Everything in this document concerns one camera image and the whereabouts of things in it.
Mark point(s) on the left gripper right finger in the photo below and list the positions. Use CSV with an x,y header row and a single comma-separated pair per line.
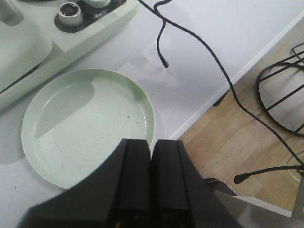
x,y
180,197

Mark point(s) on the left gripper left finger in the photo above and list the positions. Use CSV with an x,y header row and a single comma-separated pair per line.
x,y
115,195

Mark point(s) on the mint green breakfast maker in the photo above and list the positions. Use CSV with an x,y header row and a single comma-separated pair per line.
x,y
34,46

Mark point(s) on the mint green round plate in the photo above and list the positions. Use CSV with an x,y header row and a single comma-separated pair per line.
x,y
76,120

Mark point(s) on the black table leg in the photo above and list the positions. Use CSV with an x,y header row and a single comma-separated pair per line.
x,y
218,102

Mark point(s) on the left silver control knob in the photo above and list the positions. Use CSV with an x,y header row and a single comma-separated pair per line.
x,y
70,15

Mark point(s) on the black wire stool frame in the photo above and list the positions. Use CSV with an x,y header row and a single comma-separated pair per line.
x,y
280,91

